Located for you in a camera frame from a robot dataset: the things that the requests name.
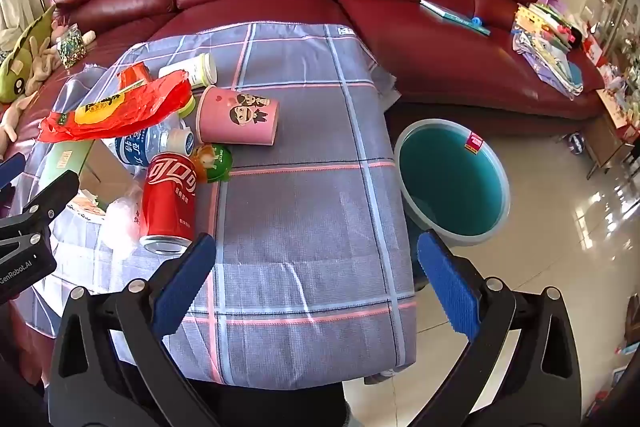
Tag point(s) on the wooden cabinet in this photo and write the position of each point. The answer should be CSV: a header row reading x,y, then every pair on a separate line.
x,y
607,137

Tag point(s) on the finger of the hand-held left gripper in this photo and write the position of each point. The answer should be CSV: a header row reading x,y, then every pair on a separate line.
x,y
10,171
52,194

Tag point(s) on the small striped ball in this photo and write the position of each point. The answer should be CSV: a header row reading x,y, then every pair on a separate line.
x,y
575,143

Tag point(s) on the light green round lid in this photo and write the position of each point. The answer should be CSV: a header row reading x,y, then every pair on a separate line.
x,y
187,106

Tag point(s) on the white bottle with green cap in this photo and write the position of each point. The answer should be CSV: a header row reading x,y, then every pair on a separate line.
x,y
187,69

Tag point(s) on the red soda can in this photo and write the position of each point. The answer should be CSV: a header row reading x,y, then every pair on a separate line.
x,y
167,202

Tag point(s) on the green white medicine box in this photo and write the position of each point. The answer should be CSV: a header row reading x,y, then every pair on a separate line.
x,y
65,162

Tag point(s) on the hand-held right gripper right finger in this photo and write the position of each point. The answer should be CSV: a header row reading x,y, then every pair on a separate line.
x,y
450,287

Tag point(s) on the grey checked cloth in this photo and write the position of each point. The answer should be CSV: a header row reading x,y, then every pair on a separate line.
x,y
300,217

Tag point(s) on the thin teal book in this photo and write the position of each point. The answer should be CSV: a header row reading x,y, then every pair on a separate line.
x,y
442,11

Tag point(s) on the pile of colourful books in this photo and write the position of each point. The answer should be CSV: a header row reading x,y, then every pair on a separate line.
x,y
542,19

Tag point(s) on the colourful clutter pile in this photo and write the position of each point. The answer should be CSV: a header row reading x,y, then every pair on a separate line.
x,y
620,72

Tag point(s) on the white plastic bag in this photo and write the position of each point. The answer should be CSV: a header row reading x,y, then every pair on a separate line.
x,y
120,219

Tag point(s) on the green plush toy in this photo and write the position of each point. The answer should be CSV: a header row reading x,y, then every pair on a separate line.
x,y
20,52

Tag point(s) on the orange snack packet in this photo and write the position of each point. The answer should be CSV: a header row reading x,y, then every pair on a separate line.
x,y
220,162

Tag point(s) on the red plastic bag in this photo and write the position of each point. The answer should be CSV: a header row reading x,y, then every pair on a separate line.
x,y
130,107

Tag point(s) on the clear plastic water bottle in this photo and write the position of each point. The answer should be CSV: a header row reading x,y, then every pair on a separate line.
x,y
150,144

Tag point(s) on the brown cardboard piece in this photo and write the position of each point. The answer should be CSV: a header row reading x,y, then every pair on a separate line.
x,y
107,172

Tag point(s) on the teal plastic bucket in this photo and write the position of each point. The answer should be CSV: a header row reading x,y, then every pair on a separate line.
x,y
450,187

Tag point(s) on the pink cartoon paper cup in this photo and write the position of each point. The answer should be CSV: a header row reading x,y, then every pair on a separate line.
x,y
235,117

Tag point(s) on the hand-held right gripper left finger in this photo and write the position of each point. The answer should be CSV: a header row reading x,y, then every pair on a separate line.
x,y
185,279

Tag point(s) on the bag of colourful beads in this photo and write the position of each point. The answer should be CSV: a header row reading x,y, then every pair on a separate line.
x,y
70,47

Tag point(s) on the orange foil snack wrapper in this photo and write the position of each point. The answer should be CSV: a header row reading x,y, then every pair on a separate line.
x,y
135,74

